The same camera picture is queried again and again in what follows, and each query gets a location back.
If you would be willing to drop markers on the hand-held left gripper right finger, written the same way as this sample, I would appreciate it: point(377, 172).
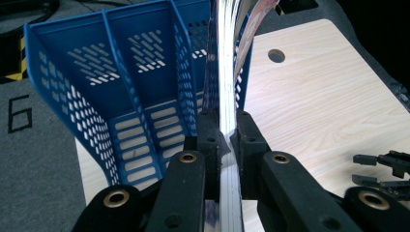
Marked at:
point(249, 145)

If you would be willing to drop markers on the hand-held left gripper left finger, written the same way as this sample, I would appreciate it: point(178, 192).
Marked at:
point(208, 145)

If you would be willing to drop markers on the blue plastic file rack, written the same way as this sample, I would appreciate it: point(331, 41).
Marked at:
point(106, 90)

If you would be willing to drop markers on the black metal stand foot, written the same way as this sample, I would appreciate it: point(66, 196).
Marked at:
point(296, 5)

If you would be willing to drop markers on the yellow black hazard tape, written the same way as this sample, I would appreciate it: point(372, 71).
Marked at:
point(20, 64)

